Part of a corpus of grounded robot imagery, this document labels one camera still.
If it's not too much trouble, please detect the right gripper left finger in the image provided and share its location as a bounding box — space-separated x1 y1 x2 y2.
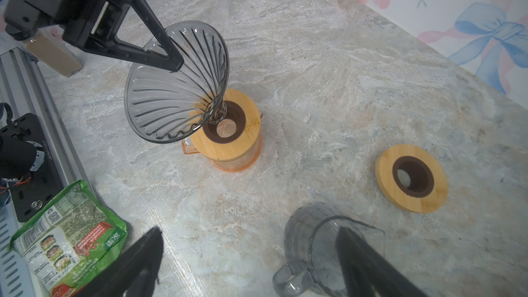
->
76 226 164 296

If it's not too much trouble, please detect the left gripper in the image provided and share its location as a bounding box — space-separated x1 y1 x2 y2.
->
3 0 184 72

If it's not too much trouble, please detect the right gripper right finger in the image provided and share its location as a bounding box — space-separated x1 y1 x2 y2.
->
335 228 426 296

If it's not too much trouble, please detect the grey glass dripper cone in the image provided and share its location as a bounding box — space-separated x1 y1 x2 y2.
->
124 21 230 144

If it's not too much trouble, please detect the grey glass carafe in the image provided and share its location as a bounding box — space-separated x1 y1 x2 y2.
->
272 202 385 296

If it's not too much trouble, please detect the green snack bag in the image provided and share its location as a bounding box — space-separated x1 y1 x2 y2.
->
8 180 128 296

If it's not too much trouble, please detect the orange glass carafe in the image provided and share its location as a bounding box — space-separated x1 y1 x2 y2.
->
181 134 263 173

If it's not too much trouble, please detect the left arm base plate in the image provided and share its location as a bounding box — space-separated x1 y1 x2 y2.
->
1 103 63 223

